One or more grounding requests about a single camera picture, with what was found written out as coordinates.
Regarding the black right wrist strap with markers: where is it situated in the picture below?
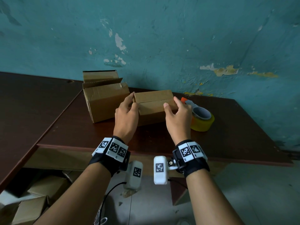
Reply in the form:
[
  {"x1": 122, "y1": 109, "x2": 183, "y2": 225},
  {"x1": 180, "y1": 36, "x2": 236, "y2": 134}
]
[{"x1": 172, "y1": 139, "x2": 211, "y2": 178}]

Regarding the person's left hand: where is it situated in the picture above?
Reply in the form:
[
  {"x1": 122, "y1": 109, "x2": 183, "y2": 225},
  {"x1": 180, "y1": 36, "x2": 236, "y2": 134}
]
[{"x1": 113, "y1": 92, "x2": 140, "y2": 145}]

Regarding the large brown cardboard box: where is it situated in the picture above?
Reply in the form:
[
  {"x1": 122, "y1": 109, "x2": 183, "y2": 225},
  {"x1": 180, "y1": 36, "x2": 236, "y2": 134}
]
[{"x1": 82, "y1": 70, "x2": 131, "y2": 124}]

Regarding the dark brown wooden desk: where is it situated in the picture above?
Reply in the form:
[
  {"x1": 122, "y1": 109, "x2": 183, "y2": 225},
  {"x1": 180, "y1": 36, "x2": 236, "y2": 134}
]
[{"x1": 0, "y1": 72, "x2": 84, "y2": 193}]

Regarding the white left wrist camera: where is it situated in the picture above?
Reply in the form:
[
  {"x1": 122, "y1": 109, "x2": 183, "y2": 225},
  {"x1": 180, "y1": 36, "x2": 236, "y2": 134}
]
[{"x1": 123, "y1": 160, "x2": 144, "y2": 191}]

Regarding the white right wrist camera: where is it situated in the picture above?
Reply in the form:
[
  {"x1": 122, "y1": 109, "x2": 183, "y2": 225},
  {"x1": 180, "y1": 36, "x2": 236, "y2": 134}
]
[{"x1": 153, "y1": 156, "x2": 178, "y2": 185}]

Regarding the yellowish clear tape roll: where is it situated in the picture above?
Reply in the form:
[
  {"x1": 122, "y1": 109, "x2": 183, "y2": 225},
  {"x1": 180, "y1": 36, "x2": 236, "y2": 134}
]
[{"x1": 190, "y1": 111, "x2": 215, "y2": 133}]

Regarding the person's right forearm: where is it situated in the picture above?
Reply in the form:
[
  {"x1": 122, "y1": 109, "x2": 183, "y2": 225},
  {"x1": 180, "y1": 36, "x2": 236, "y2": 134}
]
[{"x1": 186, "y1": 168, "x2": 245, "y2": 225}]

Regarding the black camera cable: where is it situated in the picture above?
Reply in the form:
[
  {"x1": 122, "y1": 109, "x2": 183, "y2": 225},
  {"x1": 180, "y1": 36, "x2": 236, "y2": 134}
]
[
  {"x1": 98, "y1": 181, "x2": 127, "y2": 225},
  {"x1": 167, "y1": 178, "x2": 188, "y2": 190}
]

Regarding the person's left forearm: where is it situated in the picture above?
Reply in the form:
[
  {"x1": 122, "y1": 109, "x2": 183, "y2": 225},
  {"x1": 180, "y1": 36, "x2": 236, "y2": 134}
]
[{"x1": 34, "y1": 162, "x2": 112, "y2": 225}]

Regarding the black left wrist strap with markers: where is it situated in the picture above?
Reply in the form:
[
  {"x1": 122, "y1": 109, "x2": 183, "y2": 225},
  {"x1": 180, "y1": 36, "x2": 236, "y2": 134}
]
[{"x1": 88, "y1": 136, "x2": 131, "y2": 178}]

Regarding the dark brown wooden table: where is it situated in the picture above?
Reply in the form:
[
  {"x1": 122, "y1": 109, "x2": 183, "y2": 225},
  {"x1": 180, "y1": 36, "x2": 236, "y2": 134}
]
[{"x1": 23, "y1": 87, "x2": 295, "y2": 207}]

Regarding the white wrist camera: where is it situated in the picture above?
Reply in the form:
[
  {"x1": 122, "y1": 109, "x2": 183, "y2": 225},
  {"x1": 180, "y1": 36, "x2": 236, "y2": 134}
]
[
  {"x1": 153, "y1": 156, "x2": 178, "y2": 185},
  {"x1": 123, "y1": 160, "x2": 144, "y2": 191}
]

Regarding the small brown cardboard box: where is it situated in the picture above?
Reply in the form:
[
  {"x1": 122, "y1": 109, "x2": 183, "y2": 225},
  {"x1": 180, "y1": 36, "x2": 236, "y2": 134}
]
[{"x1": 132, "y1": 89, "x2": 179, "y2": 127}]

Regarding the orange tape dispenser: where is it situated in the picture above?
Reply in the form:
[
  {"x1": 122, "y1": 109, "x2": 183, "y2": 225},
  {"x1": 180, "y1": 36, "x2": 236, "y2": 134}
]
[{"x1": 180, "y1": 97, "x2": 212, "y2": 121}]

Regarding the white left shoe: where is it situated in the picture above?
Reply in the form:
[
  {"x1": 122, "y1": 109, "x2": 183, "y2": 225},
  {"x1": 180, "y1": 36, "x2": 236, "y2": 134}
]
[{"x1": 93, "y1": 208, "x2": 108, "y2": 225}]

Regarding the black wrist strap with markers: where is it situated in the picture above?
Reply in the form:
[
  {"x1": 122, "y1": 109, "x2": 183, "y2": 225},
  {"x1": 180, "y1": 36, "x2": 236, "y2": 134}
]
[
  {"x1": 172, "y1": 139, "x2": 211, "y2": 178},
  {"x1": 88, "y1": 136, "x2": 131, "y2": 178}
]

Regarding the black right camera cable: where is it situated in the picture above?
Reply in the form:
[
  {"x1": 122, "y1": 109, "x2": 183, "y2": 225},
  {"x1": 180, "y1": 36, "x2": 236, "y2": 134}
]
[{"x1": 167, "y1": 178, "x2": 188, "y2": 190}]

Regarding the crumpled clear plastic scrap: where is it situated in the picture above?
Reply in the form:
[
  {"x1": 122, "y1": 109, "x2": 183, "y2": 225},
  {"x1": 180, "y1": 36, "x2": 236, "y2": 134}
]
[{"x1": 121, "y1": 188, "x2": 139, "y2": 199}]

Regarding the black left camera cable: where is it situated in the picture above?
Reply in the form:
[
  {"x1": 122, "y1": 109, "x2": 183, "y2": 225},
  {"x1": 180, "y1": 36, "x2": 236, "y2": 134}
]
[{"x1": 98, "y1": 181, "x2": 127, "y2": 225}]

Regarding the person's right hand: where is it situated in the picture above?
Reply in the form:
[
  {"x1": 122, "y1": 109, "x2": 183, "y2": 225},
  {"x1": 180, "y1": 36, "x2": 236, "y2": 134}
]
[{"x1": 163, "y1": 96, "x2": 193, "y2": 146}]

